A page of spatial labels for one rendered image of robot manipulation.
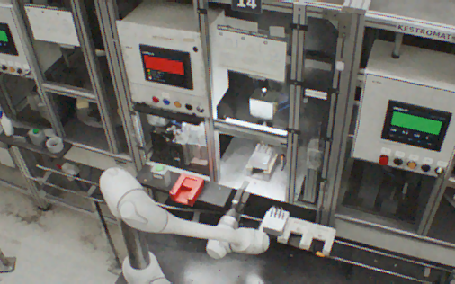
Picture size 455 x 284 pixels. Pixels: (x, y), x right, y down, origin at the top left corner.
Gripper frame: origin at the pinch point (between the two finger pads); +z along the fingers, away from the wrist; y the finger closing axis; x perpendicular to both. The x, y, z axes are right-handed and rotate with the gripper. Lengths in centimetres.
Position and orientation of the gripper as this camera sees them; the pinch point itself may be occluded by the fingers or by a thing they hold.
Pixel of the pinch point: (245, 190)
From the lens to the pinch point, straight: 247.9
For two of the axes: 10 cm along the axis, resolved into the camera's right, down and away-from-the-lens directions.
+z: 3.7, -6.4, 6.7
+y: -0.4, -7.3, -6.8
